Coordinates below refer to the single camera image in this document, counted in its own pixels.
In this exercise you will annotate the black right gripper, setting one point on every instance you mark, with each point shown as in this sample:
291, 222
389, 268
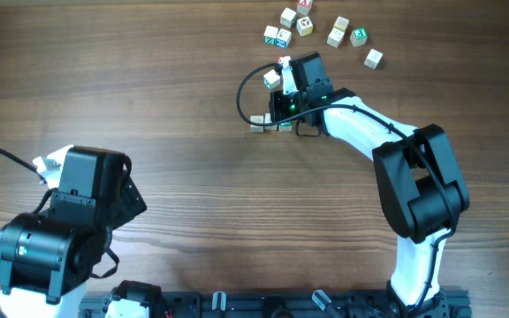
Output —
275, 107

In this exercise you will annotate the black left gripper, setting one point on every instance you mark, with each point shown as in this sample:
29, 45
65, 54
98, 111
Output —
129, 204

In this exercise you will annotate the wooden block green Z top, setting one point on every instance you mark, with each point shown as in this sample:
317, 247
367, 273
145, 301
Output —
285, 127

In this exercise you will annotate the wooden block number 4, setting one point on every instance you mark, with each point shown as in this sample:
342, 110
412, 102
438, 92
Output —
267, 121

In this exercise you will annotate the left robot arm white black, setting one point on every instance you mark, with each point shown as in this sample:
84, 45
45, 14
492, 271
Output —
47, 255

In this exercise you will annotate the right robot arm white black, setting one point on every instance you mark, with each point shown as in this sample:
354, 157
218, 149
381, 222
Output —
419, 183

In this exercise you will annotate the wooden block green Y side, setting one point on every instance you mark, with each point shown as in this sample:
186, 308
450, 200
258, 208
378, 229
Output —
271, 79

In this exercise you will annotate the wooden block animal drawing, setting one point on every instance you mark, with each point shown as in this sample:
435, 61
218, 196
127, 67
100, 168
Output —
335, 37

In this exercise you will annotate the wooden block blue 2 side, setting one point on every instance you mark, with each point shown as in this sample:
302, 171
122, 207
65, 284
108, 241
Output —
283, 38

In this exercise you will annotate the wooden block soccer ball yellow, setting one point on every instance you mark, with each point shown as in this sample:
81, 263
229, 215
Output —
304, 26

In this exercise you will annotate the plain wooden block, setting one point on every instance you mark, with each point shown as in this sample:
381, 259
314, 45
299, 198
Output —
373, 59

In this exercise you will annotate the wooden block green E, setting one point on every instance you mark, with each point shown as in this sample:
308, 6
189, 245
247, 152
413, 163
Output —
358, 37

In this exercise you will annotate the wooden block green Z side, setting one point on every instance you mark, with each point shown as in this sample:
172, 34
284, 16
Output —
270, 35

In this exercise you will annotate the wooden block yellow side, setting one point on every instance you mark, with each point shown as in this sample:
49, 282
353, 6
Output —
341, 24

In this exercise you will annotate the wooden block red X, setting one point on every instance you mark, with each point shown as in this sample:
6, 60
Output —
304, 6

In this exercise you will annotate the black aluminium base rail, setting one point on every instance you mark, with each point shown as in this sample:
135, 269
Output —
135, 299

